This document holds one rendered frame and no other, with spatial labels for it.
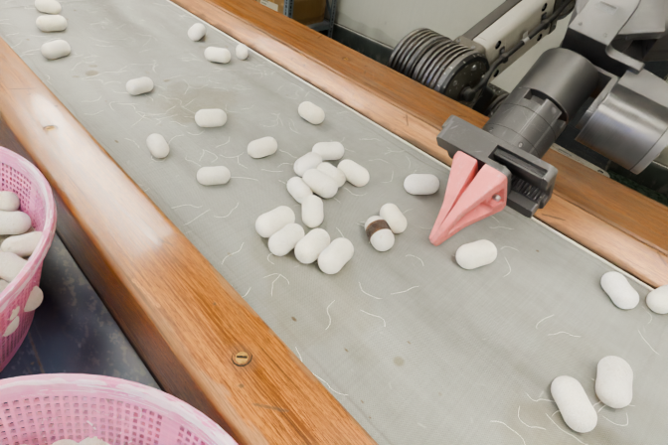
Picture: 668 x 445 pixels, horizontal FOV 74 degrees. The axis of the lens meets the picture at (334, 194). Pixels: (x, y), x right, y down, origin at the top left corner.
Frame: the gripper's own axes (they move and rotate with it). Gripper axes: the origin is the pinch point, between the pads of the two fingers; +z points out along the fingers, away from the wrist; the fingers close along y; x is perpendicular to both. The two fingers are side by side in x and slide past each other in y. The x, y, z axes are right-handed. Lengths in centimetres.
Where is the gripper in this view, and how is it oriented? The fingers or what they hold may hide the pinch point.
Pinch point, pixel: (437, 234)
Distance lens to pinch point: 39.8
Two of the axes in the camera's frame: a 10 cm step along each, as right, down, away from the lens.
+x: 3.3, 3.8, 8.6
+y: 7.0, 5.2, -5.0
